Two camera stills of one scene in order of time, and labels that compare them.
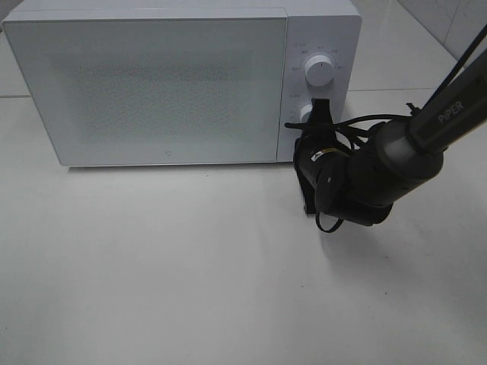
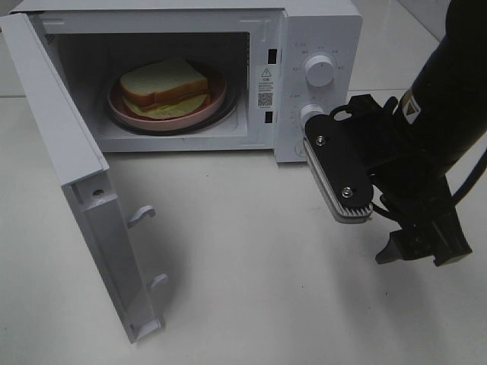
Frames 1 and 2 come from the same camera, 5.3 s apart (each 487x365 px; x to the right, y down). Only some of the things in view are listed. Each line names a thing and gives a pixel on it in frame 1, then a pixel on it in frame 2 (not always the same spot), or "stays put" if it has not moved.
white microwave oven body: x=119 y=83 stays put
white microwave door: x=156 y=90 to x=77 y=155
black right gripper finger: x=320 y=116 to x=405 y=244
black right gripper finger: x=309 y=196 to x=446 y=238
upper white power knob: x=319 y=71 stays put
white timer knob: x=305 y=113 stays put
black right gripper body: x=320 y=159 to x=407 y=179
